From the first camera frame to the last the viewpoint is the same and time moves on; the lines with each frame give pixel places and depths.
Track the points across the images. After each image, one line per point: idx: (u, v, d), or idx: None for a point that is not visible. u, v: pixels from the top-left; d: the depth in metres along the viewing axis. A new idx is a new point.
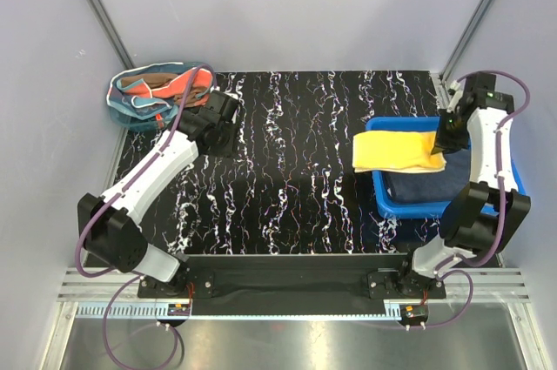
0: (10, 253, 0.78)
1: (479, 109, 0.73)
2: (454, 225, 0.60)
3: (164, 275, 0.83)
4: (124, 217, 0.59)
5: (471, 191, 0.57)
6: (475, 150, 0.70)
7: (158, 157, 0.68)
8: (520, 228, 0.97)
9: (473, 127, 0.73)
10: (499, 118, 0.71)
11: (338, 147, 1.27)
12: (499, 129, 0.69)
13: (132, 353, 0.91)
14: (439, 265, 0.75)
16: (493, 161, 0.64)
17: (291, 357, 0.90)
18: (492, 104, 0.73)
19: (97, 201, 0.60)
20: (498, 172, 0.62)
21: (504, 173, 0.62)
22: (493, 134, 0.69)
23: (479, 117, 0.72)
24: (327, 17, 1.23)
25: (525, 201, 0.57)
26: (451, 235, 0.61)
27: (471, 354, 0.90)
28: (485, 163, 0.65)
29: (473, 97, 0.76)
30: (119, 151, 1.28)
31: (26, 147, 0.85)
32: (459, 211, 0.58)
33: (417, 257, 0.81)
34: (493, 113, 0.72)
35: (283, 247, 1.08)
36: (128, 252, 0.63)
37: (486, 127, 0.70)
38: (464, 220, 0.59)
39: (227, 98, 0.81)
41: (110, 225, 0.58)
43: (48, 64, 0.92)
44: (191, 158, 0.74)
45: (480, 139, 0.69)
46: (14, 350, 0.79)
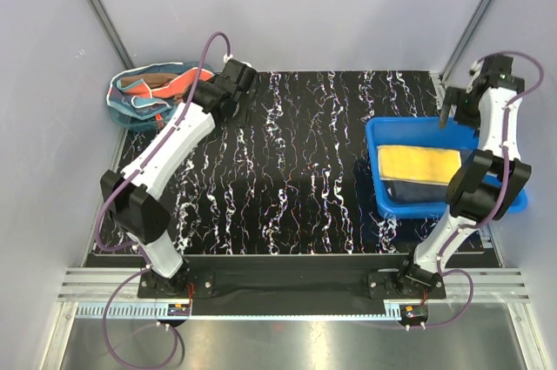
0: (10, 253, 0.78)
1: (490, 88, 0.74)
2: (458, 191, 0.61)
3: (167, 269, 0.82)
4: (144, 193, 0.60)
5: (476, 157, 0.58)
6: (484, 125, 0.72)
7: (173, 131, 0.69)
8: (521, 227, 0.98)
9: (483, 105, 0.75)
10: (510, 98, 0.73)
11: (338, 147, 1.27)
12: (507, 106, 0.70)
13: (132, 354, 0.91)
14: (442, 250, 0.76)
16: (500, 134, 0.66)
17: (291, 357, 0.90)
18: (504, 85, 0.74)
19: (117, 178, 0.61)
20: (503, 142, 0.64)
21: (509, 144, 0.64)
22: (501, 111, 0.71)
23: (490, 95, 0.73)
24: (328, 17, 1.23)
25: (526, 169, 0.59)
26: (452, 198, 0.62)
27: (471, 354, 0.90)
28: (492, 135, 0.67)
29: (484, 78, 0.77)
30: (119, 151, 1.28)
31: (26, 148, 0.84)
32: (463, 178, 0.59)
33: (418, 248, 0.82)
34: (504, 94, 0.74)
35: (283, 247, 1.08)
36: (152, 225, 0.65)
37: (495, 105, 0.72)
38: (468, 186, 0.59)
39: (244, 66, 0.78)
41: (132, 201, 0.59)
43: (47, 65, 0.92)
44: (207, 130, 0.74)
45: (489, 115, 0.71)
46: (14, 350, 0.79)
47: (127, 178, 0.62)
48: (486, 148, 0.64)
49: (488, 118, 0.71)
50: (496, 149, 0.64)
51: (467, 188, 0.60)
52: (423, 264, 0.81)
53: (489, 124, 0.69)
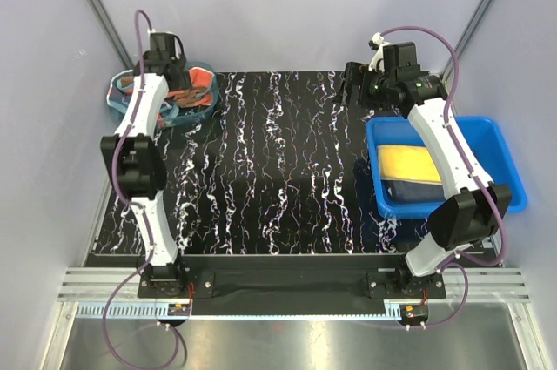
0: (10, 253, 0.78)
1: (416, 105, 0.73)
2: (452, 232, 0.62)
3: (170, 253, 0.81)
4: (145, 139, 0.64)
5: (459, 203, 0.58)
6: (433, 149, 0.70)
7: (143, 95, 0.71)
8: (521, 227, 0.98)
9: (419, 125, 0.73)
10: (441, 110, 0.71)
11: (338, 147, 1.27)
12: (447, 123, 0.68)
13: (133, 353, 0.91)
14: (441, 263, 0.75)
16: (460, 162, 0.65)
17: (291, 357, 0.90)
18: (426, 96, 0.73)
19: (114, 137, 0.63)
20: (471, 172, 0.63)
21: (477, 173, 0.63)
22: (443, 131, 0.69)
23: (423, 116, 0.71)
24: (328, 17, 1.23)
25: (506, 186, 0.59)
26: (447, 240, 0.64)
27: (471, 354, 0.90)
28: (453, 165, 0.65)
29: (404, 92, 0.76)
30: None
31: (26, 148, 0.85)
32: (454, 220, 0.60)
33: (412, 260, 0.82)
34: (432, 108, 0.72)
35: (283, 247, 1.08)
36: (159, 173, 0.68)
37: (433, 125, 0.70)
38: (460, 225, 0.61)
39: (164, 35, 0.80)
41: (138, 147, 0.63)
43: (48, 65, 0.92)
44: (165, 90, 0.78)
45: (435, 138, 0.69)
46: (14, 350, 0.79)
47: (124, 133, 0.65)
48: (459, 185, 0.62)
49: (437, 144, 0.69)
50: (469, 183, 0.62)
51: (459, 227, 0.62)
52: (420, 272, 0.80)
53: (442, 151, 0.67)
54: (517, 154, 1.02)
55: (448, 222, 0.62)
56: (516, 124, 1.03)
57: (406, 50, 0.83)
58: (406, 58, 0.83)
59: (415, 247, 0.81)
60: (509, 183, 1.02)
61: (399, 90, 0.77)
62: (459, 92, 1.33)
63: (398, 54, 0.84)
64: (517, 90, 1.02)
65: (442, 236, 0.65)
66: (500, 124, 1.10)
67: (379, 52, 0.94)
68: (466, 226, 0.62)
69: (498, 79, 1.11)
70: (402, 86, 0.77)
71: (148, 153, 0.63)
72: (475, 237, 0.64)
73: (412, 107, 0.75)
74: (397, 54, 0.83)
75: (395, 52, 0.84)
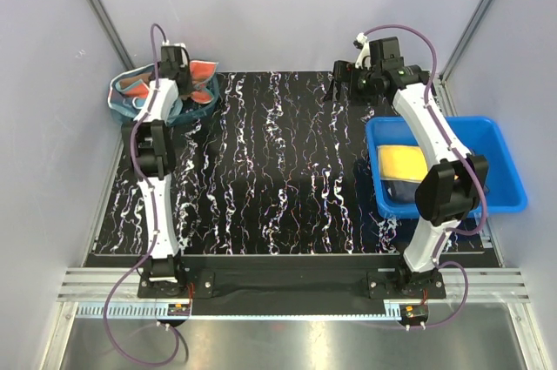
0: (10, 253, 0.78)
1: (399, 90, 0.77)
2: (437, 205, 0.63)
3: (173, 247, 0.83)
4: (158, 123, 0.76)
5: (439, 173, 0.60)
6: (415, 129, 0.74)
7: (157, 92, 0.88)
8: (521, 227, 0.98)
9: (403, 109, 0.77)
10: (421, 91, 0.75)
11: (338, 147, 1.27)
12: (427, 104, 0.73)
13: (138, 346, 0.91)
14: (436, 252, 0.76)
16: (440, 137, 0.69)
17: (291, 357, 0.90)
18: (409, 83, 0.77)
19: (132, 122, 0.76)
20: (449, 145, 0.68)
21: (455, 145, 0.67)
22: (425, 110, 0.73)
23: (406, 98, 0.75)
24: (327, 18, 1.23)
25: (483, 158, 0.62)
26: (432, 214, 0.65)
27: (472, 354, 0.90)
28: (435, 142, 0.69)
29: (388, 80, 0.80)
30: (119, 151, 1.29)
31: (26, 147, 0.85)
32: (437, 192, 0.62)
33: (408, 255, 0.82)
34: (413, 90, 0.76)
35: (283, 247, 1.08)
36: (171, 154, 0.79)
37: (416, 106, 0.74)
38: (444, 198, 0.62)
39: (172, 48, 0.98)
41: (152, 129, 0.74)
43: (48, 65, 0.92)
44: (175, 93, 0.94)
45: (417, 118, 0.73)
46: (15, 350, 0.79)
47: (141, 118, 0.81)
48: (439, 159, 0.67)
49: (419, 124, 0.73)
50: (449, 156, 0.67)
51: (444, 200, 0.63)
52: (418, 269, 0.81)
53: (423, 129, 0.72)
54: (517, 154, 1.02)
55: (430, 195, 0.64)
56: (515, 124, 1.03)
57: (390, 43, 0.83)
58: (391, 50, 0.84)
59: (411, 244, 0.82)
60: (509, 183, 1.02)
61: (384, 79, 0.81)
62: (459, 92, 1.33)
63: (382, 48, 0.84)
64: (517, 91, 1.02)
65: (426, 211, 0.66)
66: (500, 124, 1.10)
67: (365, 50, 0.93)
68: (449, 198, 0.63)
69: (497, 80, 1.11)
70: (387, 75, 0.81)
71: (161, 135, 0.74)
72: (459, 211, 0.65)
73: (395, 92, 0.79)
74: (381, 48, 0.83)
75: (379, 45, 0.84)
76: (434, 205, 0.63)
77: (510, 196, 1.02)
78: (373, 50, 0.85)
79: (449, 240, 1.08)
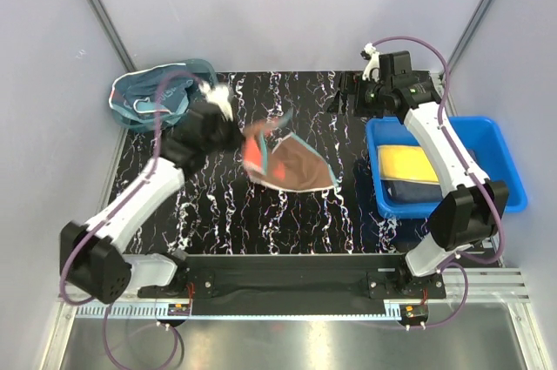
0: (10, 253, 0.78)
1: (411, 110, 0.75)
2: (452, 232, 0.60)
3: (164, 279, 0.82)
4: (108, 245, 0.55)
5: (458, 200, 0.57)
6: (430, 151, 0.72)
7: (144, 185, 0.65)
8: (521, 228, 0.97)
9: (416, 130, 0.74)
10: (435, 112, 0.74)
11: (338, 147, 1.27)
12: (441, 124, 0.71)
13: (138, 346, 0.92)
14: (441, 263, 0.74)
16: (457, 160, 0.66)
17: (291, 357, 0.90)
18: (423, 102, 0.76)
19: (78, 231, 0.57)
20: (466, 169, 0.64)
21: (473, 170, 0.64)
22: (439, 132, 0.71)
23: (419, 117, 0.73)
24: (327, 18, 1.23)
25: (502, 184, 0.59)
26: (447, 242, 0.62)
27: (471, 354, 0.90)
28: (451, 164, 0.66)
29: (399, 98, 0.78)
30: (119, 151, 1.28)
31: (26, 147, 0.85)
32: (452, 219, 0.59)
33: (411, 260, 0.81)
34: (426, 110, 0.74)
35: (283, 247, 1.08)
36: (112, 281, 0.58)
37: (429, 127, 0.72)
38: (459, 225, 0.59)
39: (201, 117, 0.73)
41: (94, 255, 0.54)
43: (48, 66, 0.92)
44: (176, 185, 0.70)
45: (431, 140, 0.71)
46: (14, 350, 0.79)
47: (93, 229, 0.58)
48: (456, 183, 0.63)
49: (433, 145, 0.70)
50: (466, 180, 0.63)
51: (459, 228, 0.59)
52: (418, 272, 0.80)
53: (438, 151, 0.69)
54: (517, 154, 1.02)
55: (445, 223, 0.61)
56: (515, 124, 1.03)
57: (401, 58, 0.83)
58: (402, 66, 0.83)
59: (414, 248, 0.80)
60: (509, 183, 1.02)
61: (395, 97, 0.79)
62: (459, 92, 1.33)
63: (392, 63, 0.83)
64: (517, 91, 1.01)
65: (440, 237, 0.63)
66: (500, 124, 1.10)
67: (374, 61, 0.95)
68: (466, 226, 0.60)
69: (497, 80, 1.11)
70: (399, 92, 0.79)
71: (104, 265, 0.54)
72: (476, 238, 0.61)
73: (406, 111, 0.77)
74: (392, 62, 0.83)
75: (390, 60, 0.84)
76: (450, 234, 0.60)
77: (510, 196, 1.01)
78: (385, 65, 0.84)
79: None
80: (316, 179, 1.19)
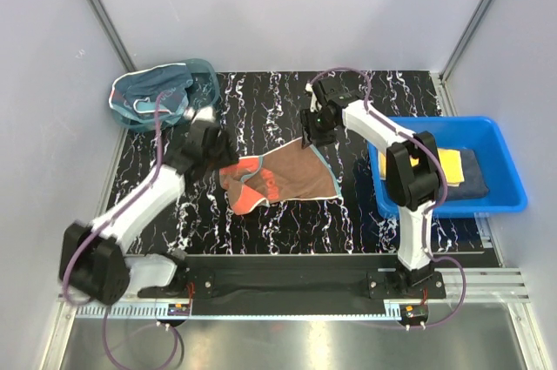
0: (10, 253, 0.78)
1: (345, 110, 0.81)
2: (405, 187, 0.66)
3: (161, 280, 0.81)
4: (111, 245, 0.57)
5: (395, 153, 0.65)
6: (369, 136, 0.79)
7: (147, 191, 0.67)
8: (521, 228, 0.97)
9: (353, 124, 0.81)
10: (361, 104, 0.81)
11: (338, 147, 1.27)
12: (368, 110, 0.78)
13: (138, 346, 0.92)
14: (424, 239, 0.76)
16: (386, 130, 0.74)
17: (291, 357, 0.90)
18: (352, 102, 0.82)
19: (83, 230, 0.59)
20: (397, 133, 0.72)
21: (400, 131, 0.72)
22: (369, 116, 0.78)
23: (350, 111, 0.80)
24: (327, 18, 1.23)
25: (427, 134, 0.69)
26: (406, 198, 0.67)
27: (472, 354, 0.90)
28: (384, 135, 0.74)
29: (334, 108, 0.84)
30: (119, 151, 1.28)
31: (26, 147, 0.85)
32: (399, 173, 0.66)
33: (399, 252, 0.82)
34: (354, 105, 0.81)
35: (283, 247, 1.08)
36: (113, 280, 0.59)
37: (359, 116, 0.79)
38: (408, 178, 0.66)
39: (208, 129, 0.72)
41: (98, 253, 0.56)
43: (47, 66, 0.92)
44: (177, 193, 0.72)
45: (365, 125, 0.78)
46: (15, 350, 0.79)
47: (97, 229, 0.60)
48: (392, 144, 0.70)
49: (368, 128, 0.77)
50: (398, 139, 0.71)
51: (410, 181, 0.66)
52: (414, 264, 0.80)
53: (373, 131, 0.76)
54: (517, 155, 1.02)
55: (396, 179, 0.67)
56: (515, 124, 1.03)
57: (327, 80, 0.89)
58: (330, 86, 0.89)
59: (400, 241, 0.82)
60: (509, 183, 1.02)
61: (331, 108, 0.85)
62: (459, 92, 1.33)
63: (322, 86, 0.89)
64: (517, 90, 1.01)
65: (399, 197, 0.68)
66: (500, 124, 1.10)
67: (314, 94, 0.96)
68: (413, 178, 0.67)
69: (497, 80, 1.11)
70: (331, 103, 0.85)
71: (109, 263, 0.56)
72: (429, 188, 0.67)
73: (342, 115, 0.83)
74: (321, 86, 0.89)
75: (319, 85, 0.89)
76: (405, 189, 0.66)
77: (510, 196, 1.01)
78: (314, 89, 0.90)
79: (449, 240, 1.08)
80: (316, 187, 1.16)
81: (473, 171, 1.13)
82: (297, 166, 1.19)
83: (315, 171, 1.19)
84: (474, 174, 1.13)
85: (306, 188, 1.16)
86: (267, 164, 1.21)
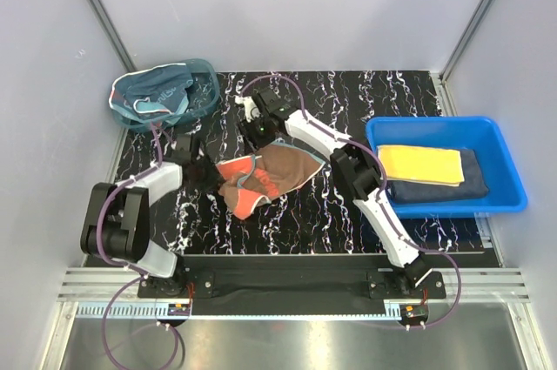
0: (10, 253, 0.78)
1: (285, 121, 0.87)
2: (351, 184, 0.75)
3: (167, 269, 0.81)
4: (139, 190, 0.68)
5: (336, 157, 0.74)
6: (309, 142, 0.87)
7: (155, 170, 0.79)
8: (521, 228, 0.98)
9: (296, 133, 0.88)
10: (299, 114, 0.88)
11: None
12: (308, 119, 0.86)
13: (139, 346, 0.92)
14: (395, 227, 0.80)
16: (325, 135, 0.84)
17: (291, 357, 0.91)
18: (290, 112, 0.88)
19: (110, 185, 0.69)
20: (335, 138, 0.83)
21: (338, 135, 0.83)
22: (308, 125, 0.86)
23: (291, 123, 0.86)
24: (327, 18, 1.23)
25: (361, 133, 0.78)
26: (352, 193, 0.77)
27: (471, 354, 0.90)
28: (324, 139, 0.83)
29: (276, 120, 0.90)
30: (119, 151, 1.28)
31: (26, 147, 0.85)
32: (343, 173, 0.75)
33: (389, 257, 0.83)
34: (294, 117, 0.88)
35: (283, 247, 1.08)
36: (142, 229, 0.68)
37: (301, 126, 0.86)
38: (351, 176, 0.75)
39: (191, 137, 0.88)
41: (129, 197, 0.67)
43: (47, 67, 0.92)
44: (176, 181, 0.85)
45: (308, 134, 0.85)
46: (15, 349, 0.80)
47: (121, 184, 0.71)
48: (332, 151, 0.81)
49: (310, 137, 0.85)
50: (338, 144, 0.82)
51: (352, 178, 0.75)
52: (404, 259, 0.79)
53: (316, 139, 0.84)
54: (517, 155, 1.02)
55: (342, 178, 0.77)
56: (515, 124, 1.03)
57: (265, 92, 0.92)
58: (270, 97, 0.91)
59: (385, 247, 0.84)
60: (509, 183, 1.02)
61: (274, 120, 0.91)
62: (459, 92, 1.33)
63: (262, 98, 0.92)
64: (517, 90, 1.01)
65: (350, 194, 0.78)
66: (500, 124, 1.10)
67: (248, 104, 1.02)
68: (356, 175, 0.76)
69: (497, 80, 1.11)
70: (272, 115, 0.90)
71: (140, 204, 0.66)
72: (371, 182, 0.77)
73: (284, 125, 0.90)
74: (261, 98, 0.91)
75: (259, 97, 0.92)
76: (351, 186, 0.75)
77: (510, 195, 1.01)
78: (255, 101, 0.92)
79: (449, 239, 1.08)
80: (305, 171, 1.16)
81: (473, 171, 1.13)
82: (277, 163, 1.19)
83: (293, 158, 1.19)
84: (474, 174, 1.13)
85: (300, 171, 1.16)
86: (258, 164, 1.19)
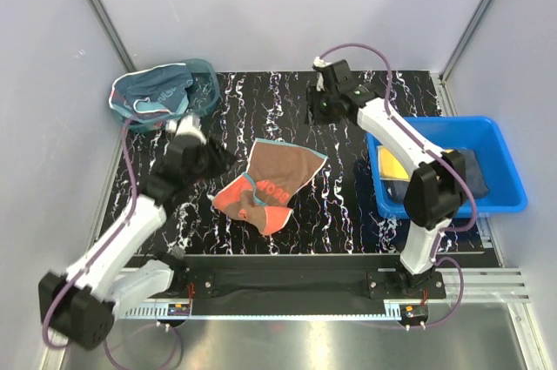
0: (10, 253, 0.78)
1: (360, 109, 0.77)
2: (426, 209, 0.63)
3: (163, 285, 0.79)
4: (87, 297, 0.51)
5: (422, 176, 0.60)
6: (385, 141, 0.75)
7: (124, 227, 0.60)
8: (520, 228, 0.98)
9: (370, 127, 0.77)
10: (381, 105, 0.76)
11: (338, 146, 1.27)
12: (391, 115, 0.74)
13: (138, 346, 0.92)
14: (432, 251, 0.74)
16: (412, 141, 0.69)
17: (291, 357, 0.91)
18: (368, 99, 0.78)
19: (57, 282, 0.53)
20: (424, 147, 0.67)
21: (428, 145, 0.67)
22: (390, 122, 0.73)
23: (368, 115, 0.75)
24: (327, 18, 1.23)
25: (458, 153, 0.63)
26: (426, 218, 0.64)
27: (471, 353, 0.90)
28: (406, 145, 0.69)
29: (347, 104, 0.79)
30: (120, 150, 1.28)
31: (26, 146, 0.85)
32: (421, 195, 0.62)
33: (404, 256, 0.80)
34: (373, 107, 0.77)
35: (283, 247, 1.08)
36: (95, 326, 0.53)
37: (379, 121, 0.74)
38: (432, 200, 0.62)
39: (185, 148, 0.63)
41: (74, 307, 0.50)
43: (48, 67, 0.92)
44: (158, 223, 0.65)
45: (385, 131, 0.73)
46: (15, 350, 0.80)
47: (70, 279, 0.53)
48: (417, 163, 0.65)
49: (388, 135, 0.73)
50: (426, 157, 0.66)
51: (432, 204, 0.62)
52: (419, 270, 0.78)
53: (394, 139, 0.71)
54: (517, 155, 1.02)
55: (418, 198, 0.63)
56: (515, 124, 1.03)
57: (341, 68, 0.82)
58: (344, 75, 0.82)
59: (406, 246, 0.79)
60: (508, 183, 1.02)
61: (343, 103, 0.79)
62: (459, 92, 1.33)
63: (334, 74, 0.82)
64: (517, 91, 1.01)
65: (420, 217, 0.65)
66: (500, 125, 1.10)
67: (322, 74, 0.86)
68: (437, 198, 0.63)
69: (498, 80, 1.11)
70: (344, 97, 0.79)
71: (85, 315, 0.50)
72: (449, 211, 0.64)
73: (356, 112, 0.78)
74: (333, 73, 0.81)
75: (331, 71, 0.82)
76: (427, 211, 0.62)
77: (510, 196, 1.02)
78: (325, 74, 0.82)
79: (449, 240, 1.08)
80: (307, 167, 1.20)
81: (473, 171, 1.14)
82: (275, 164, 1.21)
83: (293, 157, 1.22)
84: (474, 174, 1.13)
85: (305, 168, 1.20)
86: (255, 178, 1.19)
